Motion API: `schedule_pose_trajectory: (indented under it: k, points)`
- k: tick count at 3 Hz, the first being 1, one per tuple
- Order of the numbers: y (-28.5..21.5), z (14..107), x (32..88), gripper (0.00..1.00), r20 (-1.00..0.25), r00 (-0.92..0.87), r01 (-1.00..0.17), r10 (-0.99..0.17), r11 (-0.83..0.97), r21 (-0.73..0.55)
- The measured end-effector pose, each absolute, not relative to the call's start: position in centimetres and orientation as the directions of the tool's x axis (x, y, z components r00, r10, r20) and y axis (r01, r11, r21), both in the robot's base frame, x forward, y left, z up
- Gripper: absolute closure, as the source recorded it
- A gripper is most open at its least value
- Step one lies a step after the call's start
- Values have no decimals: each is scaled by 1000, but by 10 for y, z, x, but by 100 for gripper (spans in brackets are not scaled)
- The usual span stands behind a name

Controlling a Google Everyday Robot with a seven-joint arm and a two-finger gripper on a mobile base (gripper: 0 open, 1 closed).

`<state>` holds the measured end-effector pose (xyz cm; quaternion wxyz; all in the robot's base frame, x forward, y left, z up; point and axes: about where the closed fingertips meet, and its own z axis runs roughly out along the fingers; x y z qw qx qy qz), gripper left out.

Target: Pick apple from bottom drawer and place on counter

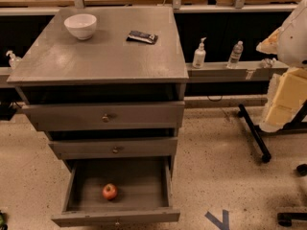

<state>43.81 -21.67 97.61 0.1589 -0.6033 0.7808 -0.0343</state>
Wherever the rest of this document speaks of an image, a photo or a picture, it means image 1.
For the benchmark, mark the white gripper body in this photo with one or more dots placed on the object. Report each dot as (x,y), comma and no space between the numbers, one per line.
(294,42)

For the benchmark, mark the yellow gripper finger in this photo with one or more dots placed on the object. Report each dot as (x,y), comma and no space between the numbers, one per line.
(270,44)

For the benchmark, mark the red apple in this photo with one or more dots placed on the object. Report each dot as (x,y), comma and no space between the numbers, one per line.
(110,191)

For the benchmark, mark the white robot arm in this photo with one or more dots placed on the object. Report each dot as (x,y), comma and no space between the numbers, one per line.
(292,43)

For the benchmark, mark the grey wooden drawer cabinet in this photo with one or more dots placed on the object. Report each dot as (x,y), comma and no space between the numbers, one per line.
(106,68)

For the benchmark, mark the grey open bottom drawer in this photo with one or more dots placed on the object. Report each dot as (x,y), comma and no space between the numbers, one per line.
(144,192)

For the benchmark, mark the grey middle drawer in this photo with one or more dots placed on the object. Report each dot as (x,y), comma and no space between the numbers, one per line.
(111,148)

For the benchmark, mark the grey top drawer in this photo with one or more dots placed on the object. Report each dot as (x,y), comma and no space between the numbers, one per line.
(99,116)

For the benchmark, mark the crumpled clear plastic wrapper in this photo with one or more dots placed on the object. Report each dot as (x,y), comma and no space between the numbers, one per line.
(267,62)

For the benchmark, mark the black metal stand leg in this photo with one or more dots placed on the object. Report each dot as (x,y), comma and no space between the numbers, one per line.
(296,125)

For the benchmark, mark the clear plastic water bottle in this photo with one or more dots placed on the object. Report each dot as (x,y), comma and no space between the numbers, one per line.
(235,55)

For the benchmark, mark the white pump lotion bottle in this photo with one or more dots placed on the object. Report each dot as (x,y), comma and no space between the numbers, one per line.
(199,55)

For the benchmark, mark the dark snack wrapper packet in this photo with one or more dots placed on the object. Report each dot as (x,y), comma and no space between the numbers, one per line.
(142,37)

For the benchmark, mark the blue tape floor marker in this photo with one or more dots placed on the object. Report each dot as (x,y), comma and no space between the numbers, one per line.
(221,224)

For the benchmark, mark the white ceramic bowl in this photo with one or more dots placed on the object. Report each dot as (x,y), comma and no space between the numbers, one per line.
(81,26)

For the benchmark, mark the clear pump sanitizer bottle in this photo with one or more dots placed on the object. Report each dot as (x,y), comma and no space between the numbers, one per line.
(14,60)

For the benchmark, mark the grey metal ledge rail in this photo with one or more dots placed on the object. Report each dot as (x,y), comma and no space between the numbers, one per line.
(244,71)

